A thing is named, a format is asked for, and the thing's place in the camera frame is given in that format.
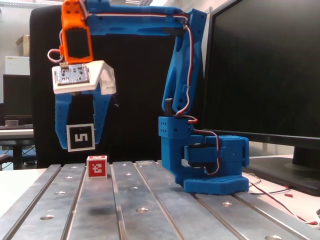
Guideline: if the black office chair backrest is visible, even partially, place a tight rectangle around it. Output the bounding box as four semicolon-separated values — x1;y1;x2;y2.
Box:
29;5;205;169

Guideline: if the large black computer monitor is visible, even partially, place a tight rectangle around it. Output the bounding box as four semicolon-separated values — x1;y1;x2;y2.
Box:
203;0;320;197

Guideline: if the grey partition panel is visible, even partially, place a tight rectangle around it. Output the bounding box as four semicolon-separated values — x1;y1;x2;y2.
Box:
199;7;213;73

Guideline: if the white cabinet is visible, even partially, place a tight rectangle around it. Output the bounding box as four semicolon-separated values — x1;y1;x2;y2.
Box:
4;55;31;75

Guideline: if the brown cardboard box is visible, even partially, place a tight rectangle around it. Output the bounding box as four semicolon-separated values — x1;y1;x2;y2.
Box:
15;34;30;57

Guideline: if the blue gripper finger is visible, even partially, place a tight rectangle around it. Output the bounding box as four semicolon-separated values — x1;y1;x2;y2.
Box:
54;92;75;151
91;83;112;146

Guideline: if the black cube with white marker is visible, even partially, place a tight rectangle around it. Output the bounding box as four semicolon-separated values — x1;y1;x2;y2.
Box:
65;123;97;153

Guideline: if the red white black servo cable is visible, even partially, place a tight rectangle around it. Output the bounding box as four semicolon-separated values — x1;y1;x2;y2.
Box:
186;114;222;176

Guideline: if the red cube with white marker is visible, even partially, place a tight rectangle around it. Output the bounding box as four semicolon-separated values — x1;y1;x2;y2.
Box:
86;155;108;180

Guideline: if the red white black loose cable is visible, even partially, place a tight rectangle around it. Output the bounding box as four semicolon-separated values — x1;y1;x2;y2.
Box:
246;174;320;226

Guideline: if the slotted metal base plate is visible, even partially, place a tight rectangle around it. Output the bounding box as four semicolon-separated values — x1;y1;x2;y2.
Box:
0;159;320;240

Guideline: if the white background desk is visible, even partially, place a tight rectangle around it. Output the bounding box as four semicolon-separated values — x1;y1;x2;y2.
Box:
0;128;36;171

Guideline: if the small black background monitor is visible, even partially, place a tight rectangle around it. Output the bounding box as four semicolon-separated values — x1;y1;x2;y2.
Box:
2;74;33;118

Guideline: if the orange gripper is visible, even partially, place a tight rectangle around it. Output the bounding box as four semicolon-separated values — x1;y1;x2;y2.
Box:
59;0;95;63

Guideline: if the white camera mount with circuit board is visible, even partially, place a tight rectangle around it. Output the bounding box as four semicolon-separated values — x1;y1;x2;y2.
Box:
51;59;117;96

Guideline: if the dark keyboard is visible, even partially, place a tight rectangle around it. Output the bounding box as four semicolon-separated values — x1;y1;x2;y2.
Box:
0;124;34;130

